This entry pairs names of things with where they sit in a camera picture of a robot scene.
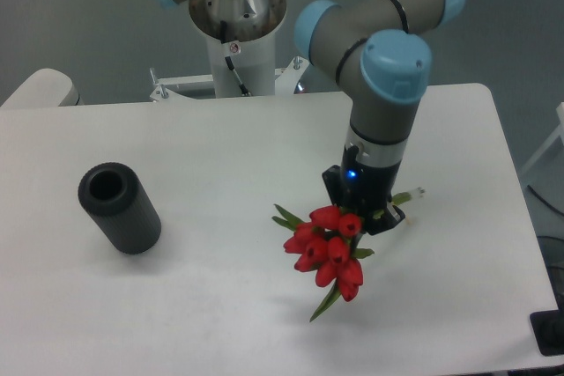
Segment white frame at right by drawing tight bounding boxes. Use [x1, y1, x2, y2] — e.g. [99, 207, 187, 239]
[519, 103, 563, 185]

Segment black cable on floor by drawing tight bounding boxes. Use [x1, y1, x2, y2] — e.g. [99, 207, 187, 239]
[527, 185, 564, 216]

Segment dark grey ribbed vase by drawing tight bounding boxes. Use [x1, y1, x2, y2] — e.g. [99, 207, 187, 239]
[78, 162, 161, 254]

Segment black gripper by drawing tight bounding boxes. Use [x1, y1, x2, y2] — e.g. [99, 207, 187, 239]
[322, 146, 405, 235]

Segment black device at table edge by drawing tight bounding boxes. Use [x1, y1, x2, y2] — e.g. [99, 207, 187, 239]
[530, 310, 563, 357]

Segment white rounded side table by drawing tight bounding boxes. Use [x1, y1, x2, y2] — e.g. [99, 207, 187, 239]
[1, 69, 84, 111]

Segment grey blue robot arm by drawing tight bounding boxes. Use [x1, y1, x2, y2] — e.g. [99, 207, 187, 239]
[158, 0, 465, 235]

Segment red tulip bouquet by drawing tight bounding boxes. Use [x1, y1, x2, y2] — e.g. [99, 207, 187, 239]
[272, 188, 425, 321]

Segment black pedestal cable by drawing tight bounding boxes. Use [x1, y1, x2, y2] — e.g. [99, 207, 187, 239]
[219, 19, 253, 98]

